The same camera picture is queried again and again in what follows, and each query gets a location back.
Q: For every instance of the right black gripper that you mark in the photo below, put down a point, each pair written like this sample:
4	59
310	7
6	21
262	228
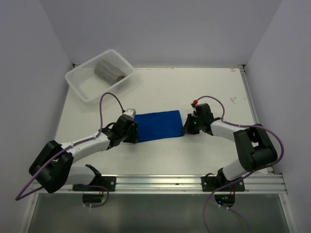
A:
187	129

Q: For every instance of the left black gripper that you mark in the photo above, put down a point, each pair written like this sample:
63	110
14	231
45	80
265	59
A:
134	137

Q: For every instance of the blue towel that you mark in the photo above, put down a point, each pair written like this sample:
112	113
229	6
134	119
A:
159	125

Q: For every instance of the grey towel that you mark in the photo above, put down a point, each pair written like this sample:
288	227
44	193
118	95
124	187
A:
108	72

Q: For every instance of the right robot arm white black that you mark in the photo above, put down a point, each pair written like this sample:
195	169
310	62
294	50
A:
253	145

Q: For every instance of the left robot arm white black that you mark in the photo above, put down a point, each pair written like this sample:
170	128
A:
52	167

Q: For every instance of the white plastic basket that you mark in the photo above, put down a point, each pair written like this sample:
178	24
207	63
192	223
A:
88	86

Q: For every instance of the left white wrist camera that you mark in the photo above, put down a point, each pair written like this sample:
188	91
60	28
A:
131	113

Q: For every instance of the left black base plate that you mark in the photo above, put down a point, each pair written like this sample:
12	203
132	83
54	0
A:
102	183

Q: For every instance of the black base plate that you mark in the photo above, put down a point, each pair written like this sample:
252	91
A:
102	183
210	182

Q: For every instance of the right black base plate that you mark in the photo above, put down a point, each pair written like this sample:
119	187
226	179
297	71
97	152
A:
210	182

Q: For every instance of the aluminium mounting rail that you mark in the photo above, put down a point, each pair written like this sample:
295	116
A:
191	184

